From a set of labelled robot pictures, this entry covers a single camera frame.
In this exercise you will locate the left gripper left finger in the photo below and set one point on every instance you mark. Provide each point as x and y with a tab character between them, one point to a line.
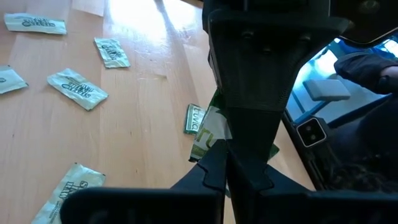
211	174

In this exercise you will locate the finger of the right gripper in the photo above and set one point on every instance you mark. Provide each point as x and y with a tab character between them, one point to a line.
258	77

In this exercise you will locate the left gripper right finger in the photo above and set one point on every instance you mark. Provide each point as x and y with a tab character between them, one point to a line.
255	177

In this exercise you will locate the dark green Truvia packet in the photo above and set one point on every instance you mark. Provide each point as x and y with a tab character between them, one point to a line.
211	130
193	119

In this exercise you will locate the pale green Stevia packet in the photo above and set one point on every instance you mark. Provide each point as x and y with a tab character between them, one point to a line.
9	79
77	88
112	53
71	180
35	23

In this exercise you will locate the person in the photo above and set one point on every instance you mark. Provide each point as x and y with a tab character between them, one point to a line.
363	68

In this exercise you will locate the person's hand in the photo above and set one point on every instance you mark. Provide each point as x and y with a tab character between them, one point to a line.
390	77

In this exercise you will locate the small silver-framed camera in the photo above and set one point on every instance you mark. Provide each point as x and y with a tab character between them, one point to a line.
311	132

